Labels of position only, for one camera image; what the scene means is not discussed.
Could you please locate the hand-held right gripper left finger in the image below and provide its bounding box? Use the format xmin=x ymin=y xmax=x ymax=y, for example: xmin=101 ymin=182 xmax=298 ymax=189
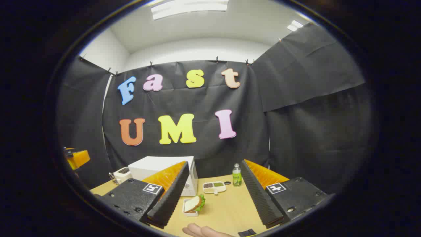
xmin=95 ymin=161 xmax=190 ymax=230

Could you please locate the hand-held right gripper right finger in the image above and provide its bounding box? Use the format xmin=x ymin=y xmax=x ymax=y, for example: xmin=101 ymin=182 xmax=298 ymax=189
xmin=241 ymin=159 xmax=330 ymax=229

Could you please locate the toast sandwich with lettuce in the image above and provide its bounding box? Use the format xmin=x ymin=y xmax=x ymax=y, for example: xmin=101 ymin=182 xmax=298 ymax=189
xmin=184 ymin=194 xmax=206 ymax=213

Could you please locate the white microwave oven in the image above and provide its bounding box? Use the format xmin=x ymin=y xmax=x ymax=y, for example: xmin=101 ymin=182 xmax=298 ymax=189
xmin=128 ymin=156 xmax=198 ymax=197

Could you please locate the small white rectangular tray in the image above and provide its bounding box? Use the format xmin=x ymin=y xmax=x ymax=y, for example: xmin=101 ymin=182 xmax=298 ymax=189
xmin=182 ymin=198 xmax=199 ymax=217

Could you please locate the green drink bottle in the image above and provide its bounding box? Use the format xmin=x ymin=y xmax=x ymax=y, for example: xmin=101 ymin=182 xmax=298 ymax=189
xmin=232 ymin=163 xmax=242 ymax=187

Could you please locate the white divided grain dish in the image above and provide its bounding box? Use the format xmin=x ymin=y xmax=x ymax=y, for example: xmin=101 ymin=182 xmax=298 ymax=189
xmin=202 ymin=181 xmax=227 ymax=195

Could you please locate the white toaster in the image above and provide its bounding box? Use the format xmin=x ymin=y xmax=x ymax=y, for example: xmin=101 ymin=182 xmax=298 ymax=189
xmin=113 ymin=167 xmax=133 ymax=185

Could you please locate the black backdrop cloth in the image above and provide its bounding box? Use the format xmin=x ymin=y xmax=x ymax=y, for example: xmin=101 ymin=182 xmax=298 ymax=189
xmin=58 ymin=22 xmax=374 ymax=198

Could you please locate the row of small cloth clips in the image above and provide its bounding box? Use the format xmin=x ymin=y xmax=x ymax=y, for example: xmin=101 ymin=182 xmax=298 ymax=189
xmin=79 ymin=37 xmax=283 ymax=76

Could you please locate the small ceiling light panel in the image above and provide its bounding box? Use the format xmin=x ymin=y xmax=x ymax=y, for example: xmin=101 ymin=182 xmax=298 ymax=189
xmin=287 ymin=20 xmax=304 ymax=32

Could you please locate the large ceiling light panel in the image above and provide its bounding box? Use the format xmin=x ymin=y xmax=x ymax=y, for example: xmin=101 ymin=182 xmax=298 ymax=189
xmin=151 ymin=0 xmax=229 ymax=21

